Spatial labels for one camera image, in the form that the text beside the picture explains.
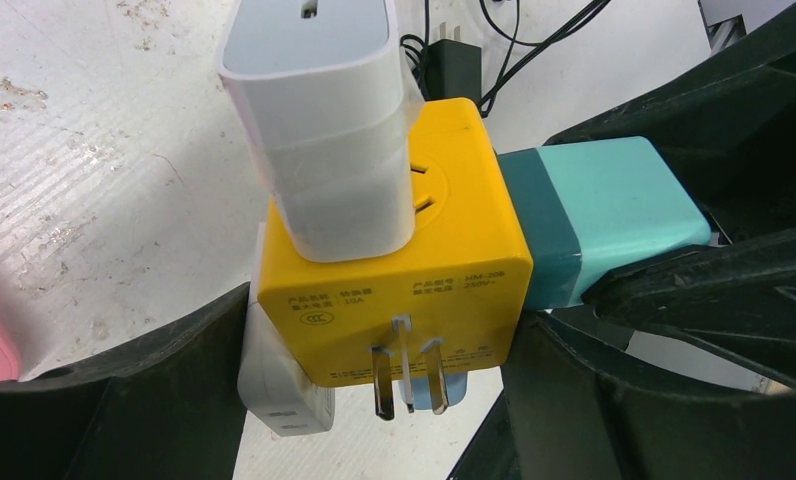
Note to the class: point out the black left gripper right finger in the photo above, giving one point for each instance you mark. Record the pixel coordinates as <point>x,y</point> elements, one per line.
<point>582,409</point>

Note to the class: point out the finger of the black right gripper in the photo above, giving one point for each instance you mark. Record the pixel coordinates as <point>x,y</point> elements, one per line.
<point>726,128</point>
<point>737,301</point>

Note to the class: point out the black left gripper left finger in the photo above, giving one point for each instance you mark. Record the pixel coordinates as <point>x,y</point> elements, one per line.
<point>161,406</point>

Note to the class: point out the white charger block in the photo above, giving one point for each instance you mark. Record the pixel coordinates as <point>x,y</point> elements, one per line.
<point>327,101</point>
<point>271,384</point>

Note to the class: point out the yellow block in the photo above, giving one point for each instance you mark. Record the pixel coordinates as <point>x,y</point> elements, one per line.
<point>446,303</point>

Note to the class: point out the teal block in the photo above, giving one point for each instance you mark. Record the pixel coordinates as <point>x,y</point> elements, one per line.
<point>590,207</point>

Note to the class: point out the black TP-Link adapter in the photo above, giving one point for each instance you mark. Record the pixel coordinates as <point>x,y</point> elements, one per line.
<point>453,67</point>

